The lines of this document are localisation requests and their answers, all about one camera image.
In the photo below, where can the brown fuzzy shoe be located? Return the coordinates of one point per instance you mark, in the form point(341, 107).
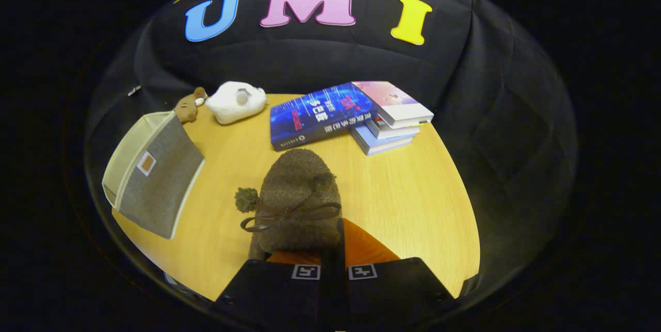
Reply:
point(297, 177)

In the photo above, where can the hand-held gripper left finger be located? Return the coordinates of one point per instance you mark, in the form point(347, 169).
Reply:
point(273, 296)

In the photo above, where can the pink cover book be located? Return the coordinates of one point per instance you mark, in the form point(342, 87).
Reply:
point(387, 97)

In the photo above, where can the white plush toy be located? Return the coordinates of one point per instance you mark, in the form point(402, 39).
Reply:
point(232, 105)

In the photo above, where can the blue hardcover book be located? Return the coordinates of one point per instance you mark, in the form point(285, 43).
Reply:
point(320, 115)

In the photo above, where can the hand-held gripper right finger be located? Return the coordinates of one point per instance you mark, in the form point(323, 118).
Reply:
point(392, 296)

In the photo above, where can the white book with dark spine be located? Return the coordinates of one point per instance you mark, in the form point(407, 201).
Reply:
point(392, 131)

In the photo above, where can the brown teddy bear plush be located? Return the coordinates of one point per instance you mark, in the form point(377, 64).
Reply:
point(185, 110)

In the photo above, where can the black backdrop cloth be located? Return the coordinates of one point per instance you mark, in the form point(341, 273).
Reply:
point(310, 58)

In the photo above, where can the grey and cream storage box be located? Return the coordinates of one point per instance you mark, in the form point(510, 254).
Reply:
point(160, 187)

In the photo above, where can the small white clip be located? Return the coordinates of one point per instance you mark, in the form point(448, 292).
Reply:
point(134, 90)

